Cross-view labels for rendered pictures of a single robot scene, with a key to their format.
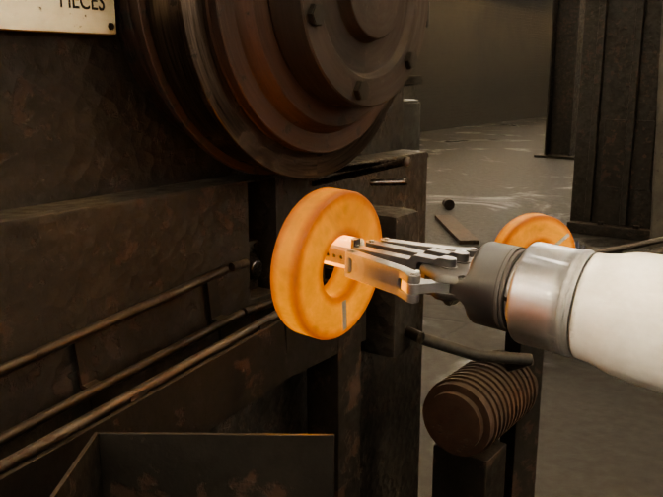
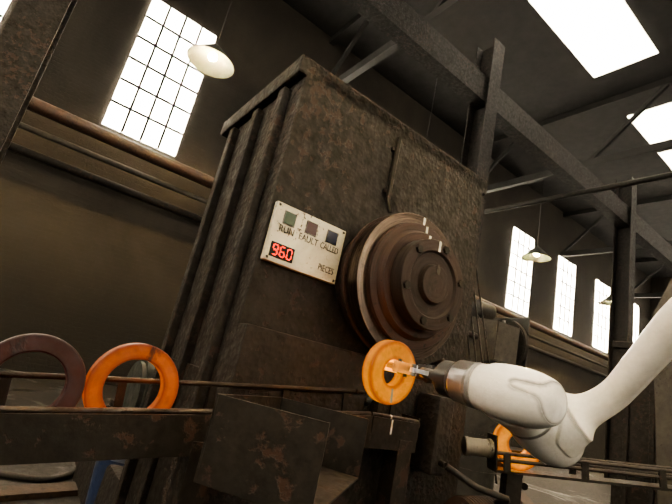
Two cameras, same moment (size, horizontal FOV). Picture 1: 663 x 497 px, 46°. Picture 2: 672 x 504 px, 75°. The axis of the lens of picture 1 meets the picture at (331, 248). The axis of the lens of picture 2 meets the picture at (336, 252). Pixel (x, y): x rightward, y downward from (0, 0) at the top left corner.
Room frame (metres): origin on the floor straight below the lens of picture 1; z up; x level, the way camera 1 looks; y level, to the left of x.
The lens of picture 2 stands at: (-0.34, -0.20, 0.79)
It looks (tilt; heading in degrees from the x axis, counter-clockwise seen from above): 16 degrees up; 20
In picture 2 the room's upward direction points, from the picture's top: 13 degrees clockwise
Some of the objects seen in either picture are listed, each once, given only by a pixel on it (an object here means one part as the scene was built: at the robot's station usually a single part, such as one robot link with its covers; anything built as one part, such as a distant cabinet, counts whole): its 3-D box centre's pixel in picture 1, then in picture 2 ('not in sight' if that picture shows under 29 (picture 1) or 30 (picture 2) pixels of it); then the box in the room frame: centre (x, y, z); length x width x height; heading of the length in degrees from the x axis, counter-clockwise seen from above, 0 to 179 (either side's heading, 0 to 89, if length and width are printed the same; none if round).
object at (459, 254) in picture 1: (414, 262); not in sight; (0.72, -0.08, 0.84); 0.11 x 0.01 x 0.04; 53
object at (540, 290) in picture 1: (552, 297); (468, 383); (0.63, -0.19, 0.83); 0.09 x 0.06 x 0.09; 144
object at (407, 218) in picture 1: (380, 279); (430, 432); (1.24, -0.08, 0.68); 0.11 x 0.08 x 0.24; 54
